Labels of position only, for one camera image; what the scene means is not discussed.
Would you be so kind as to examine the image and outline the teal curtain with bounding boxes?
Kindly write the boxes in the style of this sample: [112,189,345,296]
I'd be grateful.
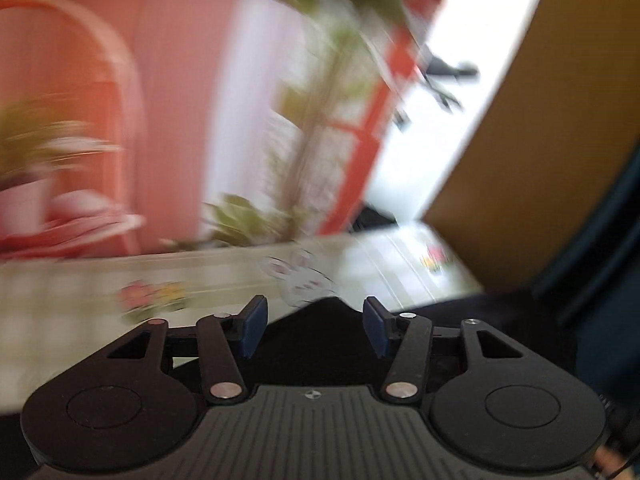
[529,140,640,328]

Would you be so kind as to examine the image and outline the checked floral tablecloth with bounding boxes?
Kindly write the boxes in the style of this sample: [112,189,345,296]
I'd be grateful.
[0,221,485,407]

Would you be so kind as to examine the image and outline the black tripod stand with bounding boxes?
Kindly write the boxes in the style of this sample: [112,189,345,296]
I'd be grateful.
[394,44,481,127]

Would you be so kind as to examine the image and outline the printed room scene backdrop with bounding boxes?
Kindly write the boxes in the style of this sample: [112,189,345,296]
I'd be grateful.
[0,0,457,262]

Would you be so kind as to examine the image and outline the dark cloth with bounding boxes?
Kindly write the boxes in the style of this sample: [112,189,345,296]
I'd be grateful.
[350,202,399,234]

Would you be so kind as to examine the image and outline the black pants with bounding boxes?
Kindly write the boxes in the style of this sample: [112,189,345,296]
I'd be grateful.
[167,296,586,396]

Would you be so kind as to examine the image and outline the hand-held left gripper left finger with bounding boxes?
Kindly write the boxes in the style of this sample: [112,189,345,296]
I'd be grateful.
[106,295,269,406]

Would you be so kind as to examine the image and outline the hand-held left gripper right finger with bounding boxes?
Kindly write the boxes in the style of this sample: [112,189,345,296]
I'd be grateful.
[362,296,527,406]

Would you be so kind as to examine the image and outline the wooden cabinet side panel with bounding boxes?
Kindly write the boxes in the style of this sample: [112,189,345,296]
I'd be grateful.
[424,0,640,292]

